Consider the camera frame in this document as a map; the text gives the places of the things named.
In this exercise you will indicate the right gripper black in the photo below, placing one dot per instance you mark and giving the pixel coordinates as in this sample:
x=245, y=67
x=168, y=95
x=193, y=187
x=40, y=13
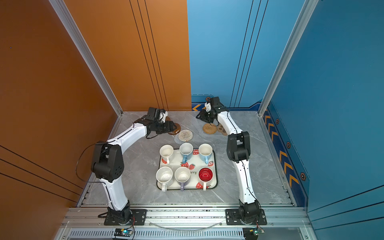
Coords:
x=202, y=116

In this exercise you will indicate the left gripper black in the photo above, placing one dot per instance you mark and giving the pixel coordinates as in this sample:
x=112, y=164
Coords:
x=169, y=126

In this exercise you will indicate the paw shaped brown coaster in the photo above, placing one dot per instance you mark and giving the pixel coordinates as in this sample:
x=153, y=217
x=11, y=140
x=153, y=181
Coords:
x=222, y=130

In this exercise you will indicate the dark glossy wooden coaster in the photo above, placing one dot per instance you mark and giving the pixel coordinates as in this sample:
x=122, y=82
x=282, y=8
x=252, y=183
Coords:
x=176, y=130

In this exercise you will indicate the woven rattan round coaster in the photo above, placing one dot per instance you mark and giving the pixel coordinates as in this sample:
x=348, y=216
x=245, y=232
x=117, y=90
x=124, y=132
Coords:
x=209, y=129

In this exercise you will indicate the light blue rope coaster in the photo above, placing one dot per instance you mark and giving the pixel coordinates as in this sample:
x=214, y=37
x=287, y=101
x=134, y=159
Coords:
x=178, y=141

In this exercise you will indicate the colourful zigzag rope coaster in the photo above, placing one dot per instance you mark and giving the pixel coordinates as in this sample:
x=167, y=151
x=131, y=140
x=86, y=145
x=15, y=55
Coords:
x=185, y=135

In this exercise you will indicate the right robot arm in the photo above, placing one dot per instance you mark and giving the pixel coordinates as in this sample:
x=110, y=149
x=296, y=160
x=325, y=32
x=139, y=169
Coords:
x=238, y=151

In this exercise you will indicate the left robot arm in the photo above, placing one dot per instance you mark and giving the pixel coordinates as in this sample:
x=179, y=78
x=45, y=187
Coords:
x=108, y=163

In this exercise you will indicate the white mug back left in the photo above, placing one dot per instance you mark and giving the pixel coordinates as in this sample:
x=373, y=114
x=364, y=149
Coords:
x=167, y=154

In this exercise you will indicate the white mug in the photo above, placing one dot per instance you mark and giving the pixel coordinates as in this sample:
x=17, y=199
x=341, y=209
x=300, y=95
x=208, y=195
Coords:
x=165, y=177
x=167, y=154

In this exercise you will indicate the blue mug back middle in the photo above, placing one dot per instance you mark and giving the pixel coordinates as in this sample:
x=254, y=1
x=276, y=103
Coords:
x=186, y=150

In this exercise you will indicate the light blue mug back right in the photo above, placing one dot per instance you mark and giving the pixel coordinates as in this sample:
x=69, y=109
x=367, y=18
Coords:
x=205, y=152

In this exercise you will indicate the white mug front left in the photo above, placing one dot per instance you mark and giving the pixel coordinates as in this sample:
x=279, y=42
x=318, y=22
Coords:
x=165, y=177

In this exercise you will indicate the strawberry print white tray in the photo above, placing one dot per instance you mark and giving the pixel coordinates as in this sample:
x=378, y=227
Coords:
x=193, y=165

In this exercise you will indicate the lavender mug front middle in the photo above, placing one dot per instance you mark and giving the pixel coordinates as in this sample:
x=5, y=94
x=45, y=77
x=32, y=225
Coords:
x=182, y=176

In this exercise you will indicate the red interior mug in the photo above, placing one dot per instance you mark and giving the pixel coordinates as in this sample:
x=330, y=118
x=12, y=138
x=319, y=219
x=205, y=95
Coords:
x=205, y=176

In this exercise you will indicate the left green circuit board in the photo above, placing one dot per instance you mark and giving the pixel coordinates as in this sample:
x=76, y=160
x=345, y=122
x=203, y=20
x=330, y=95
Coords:
x=123, y=234

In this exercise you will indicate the green circuit board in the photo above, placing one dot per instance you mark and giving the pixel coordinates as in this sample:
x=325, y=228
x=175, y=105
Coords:
x=252, y=233
x=123, y=234

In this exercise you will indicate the right green circuit board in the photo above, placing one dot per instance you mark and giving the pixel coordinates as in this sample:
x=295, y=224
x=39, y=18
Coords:
x=252, y=233

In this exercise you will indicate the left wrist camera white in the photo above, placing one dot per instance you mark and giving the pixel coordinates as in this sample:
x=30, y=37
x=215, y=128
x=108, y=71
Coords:
x=163, y=115

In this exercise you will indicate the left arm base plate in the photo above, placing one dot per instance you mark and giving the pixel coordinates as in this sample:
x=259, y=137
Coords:
x=134, y=217

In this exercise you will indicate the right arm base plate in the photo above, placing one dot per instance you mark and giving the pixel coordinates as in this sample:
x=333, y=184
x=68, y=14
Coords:
x=233, y=217

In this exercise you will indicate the aluminium front rail frame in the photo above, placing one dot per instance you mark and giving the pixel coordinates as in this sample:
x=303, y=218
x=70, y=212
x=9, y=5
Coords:
x=189, y=222

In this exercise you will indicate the right aluminium corner post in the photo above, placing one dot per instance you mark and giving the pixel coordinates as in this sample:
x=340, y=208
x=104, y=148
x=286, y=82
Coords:
x=295, y=36

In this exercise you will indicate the aluminium corner post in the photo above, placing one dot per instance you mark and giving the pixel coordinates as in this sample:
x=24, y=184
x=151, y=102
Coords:
x=295, y=36
x=75, y=34

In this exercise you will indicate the left aluminium corner post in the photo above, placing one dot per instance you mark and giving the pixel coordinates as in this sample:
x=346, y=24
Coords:
x=75, y=34

